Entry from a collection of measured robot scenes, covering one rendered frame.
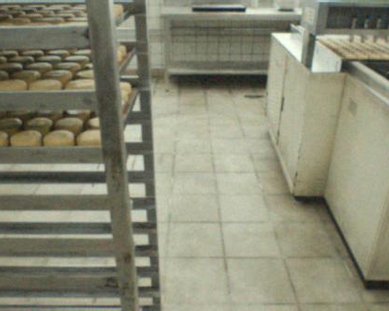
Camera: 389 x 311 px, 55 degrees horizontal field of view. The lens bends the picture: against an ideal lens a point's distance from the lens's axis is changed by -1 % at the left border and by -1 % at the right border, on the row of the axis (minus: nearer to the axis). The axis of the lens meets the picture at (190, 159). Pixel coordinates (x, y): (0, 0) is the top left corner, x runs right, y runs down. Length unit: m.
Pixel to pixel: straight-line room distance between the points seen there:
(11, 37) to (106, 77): 0.14
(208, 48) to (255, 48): 0.61
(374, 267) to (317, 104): 0.87
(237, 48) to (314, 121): 3.16
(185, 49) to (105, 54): 4.66
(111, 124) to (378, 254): 1.46
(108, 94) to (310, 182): 1.92
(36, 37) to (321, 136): 1.85
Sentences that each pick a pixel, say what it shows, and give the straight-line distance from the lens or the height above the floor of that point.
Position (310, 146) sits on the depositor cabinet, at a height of 0.41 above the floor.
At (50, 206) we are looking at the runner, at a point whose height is 0.95.
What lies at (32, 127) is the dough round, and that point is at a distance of 0.73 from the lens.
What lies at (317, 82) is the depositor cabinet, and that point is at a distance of 2.11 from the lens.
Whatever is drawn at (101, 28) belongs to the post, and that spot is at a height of 1.25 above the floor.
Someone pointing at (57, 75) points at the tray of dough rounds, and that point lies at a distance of 0.70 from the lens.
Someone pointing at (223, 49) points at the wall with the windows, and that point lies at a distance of 5.19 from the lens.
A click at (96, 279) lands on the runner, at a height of 0.79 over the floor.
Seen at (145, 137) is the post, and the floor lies 0.90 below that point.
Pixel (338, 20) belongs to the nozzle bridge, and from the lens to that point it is 2.16.
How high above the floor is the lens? 1.32
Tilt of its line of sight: 27 degrees down
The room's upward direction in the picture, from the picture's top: straight up
